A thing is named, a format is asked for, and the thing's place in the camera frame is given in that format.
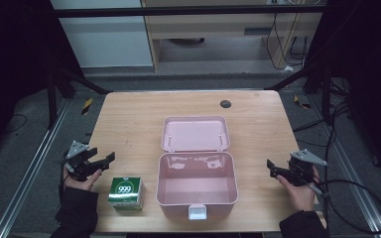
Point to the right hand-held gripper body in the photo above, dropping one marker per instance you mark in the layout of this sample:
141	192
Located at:
301	172

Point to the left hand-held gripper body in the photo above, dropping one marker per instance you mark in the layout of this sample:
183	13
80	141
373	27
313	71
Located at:
77	165

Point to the green and white medicine box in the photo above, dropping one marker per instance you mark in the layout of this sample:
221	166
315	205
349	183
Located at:
125	193

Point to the pink plastic storage box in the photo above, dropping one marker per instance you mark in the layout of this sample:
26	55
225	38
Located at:
196	185

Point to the person's left hand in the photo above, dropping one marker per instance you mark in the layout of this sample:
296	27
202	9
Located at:
86	185

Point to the person's right hand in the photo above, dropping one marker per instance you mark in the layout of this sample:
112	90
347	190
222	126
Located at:
302	196

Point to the yellow and black tape strip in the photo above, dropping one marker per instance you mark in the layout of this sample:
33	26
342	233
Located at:
86	106
301	103

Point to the black metal stand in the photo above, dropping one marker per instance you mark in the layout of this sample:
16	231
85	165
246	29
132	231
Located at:
326	95
51	99

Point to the round dark table grommet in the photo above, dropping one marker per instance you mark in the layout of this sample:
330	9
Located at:
225	104

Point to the dark curtain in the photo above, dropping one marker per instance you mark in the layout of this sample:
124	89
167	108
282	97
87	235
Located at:
13	66
370	82

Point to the white cabinet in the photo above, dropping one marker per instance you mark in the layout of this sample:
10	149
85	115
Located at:
105	39

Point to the light wooden desk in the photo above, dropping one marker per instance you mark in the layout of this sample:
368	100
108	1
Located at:
211	28

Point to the aluminium floor rail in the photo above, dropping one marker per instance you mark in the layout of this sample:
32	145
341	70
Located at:
354	172
29	165

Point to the black horizontal frame bar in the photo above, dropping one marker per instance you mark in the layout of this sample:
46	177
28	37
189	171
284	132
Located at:
178	11

